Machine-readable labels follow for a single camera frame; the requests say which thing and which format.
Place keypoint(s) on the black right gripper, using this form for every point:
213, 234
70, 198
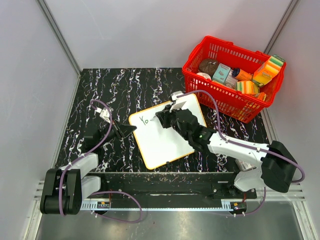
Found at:
165, 115

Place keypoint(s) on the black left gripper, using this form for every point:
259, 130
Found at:
123, 130

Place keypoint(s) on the white marker black cap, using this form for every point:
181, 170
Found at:
153, 118

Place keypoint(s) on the white board yellow frame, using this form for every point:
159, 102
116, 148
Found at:
157, 145

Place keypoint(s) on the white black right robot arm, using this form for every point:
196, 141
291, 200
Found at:
273, 165

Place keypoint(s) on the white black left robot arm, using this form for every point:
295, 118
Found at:
65, 188

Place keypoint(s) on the white round lid container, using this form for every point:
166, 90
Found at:
204, 75

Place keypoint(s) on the brown round bread pack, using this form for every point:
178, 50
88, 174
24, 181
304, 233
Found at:
208, 66

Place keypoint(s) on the teal small carton box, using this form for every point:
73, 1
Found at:
221, 73

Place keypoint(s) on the pink white packet in basket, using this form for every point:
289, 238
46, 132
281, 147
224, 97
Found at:
231, 82

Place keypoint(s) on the red plastic shopping basket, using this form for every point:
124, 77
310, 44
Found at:
230, 102

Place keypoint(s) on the orange bottle blue cap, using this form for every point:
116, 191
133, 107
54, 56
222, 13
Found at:
241, 75

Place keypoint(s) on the striped orange sponge pack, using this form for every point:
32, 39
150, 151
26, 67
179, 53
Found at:
247, 87

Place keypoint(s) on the small pink white box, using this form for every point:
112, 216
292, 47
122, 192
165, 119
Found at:
244, 166

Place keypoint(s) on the orange packet in basket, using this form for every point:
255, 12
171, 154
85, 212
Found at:
261, 96

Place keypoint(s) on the yellow green sponge pack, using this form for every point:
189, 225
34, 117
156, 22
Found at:
270, 69

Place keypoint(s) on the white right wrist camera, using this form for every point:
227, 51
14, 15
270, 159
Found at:
177, 101

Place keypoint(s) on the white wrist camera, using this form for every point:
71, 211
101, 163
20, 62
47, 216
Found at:
177, 101
104, 114

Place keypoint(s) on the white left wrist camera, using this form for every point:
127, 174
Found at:
104, 114

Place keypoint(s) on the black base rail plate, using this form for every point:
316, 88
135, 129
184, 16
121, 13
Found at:
208, 184

